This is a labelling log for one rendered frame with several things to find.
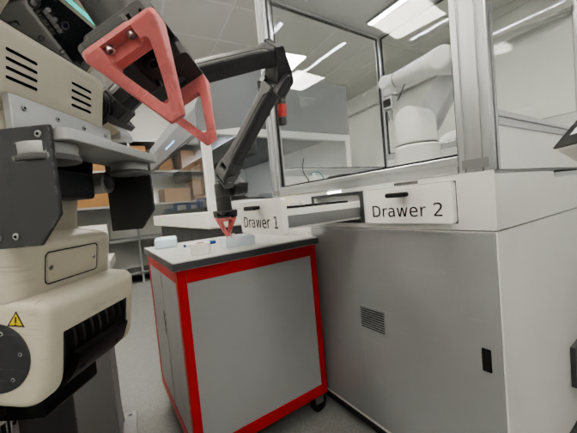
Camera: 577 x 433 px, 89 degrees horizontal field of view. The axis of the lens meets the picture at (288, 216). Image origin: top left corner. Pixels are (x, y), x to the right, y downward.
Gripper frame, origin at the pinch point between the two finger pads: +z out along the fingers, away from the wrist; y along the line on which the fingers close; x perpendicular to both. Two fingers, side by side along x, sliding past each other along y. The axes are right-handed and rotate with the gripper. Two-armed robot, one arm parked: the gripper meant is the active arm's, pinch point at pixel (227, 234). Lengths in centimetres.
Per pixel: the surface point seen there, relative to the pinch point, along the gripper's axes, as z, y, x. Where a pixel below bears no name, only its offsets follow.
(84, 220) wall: -6, 401, 73
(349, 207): -6.1, -33.4, -32.9
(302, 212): -6.8, -34.3, -12.9
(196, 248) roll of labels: 2.4, -7.0, 14.1
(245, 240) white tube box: 3.4, -1.4, -6.7
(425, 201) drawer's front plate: -7, -59, -38
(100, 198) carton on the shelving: -32, 360, 48
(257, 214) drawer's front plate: -7.4, -21.0, -3.7
